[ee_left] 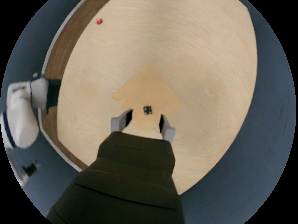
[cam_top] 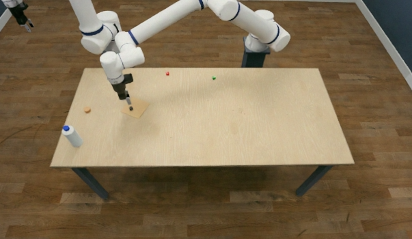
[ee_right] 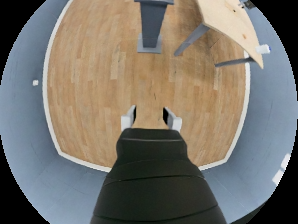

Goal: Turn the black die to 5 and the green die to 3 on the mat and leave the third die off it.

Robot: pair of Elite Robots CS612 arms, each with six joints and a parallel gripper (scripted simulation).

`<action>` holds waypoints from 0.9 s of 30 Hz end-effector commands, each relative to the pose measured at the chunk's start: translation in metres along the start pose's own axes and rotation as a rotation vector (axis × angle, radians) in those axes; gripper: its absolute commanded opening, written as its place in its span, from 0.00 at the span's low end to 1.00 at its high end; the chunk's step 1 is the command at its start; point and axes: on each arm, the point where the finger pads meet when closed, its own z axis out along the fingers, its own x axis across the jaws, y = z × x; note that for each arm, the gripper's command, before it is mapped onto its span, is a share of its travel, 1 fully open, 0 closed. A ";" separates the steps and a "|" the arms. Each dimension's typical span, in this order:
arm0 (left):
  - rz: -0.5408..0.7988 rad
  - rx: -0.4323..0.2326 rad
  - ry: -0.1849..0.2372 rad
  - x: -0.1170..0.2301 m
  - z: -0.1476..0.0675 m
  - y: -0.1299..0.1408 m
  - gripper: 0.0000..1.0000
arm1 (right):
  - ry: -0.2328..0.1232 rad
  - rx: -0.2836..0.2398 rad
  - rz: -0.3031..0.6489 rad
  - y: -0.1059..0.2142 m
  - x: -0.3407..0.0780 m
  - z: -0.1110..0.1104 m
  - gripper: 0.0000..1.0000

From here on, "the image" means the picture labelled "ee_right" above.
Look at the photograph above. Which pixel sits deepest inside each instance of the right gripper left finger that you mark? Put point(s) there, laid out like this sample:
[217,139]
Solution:
[128,120]

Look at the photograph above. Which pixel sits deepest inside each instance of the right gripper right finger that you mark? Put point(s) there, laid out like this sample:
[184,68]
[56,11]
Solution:
[171,120]

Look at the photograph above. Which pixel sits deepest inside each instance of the white plastic bottle with blue cap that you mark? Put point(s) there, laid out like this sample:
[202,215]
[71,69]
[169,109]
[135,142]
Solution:
[262,49]

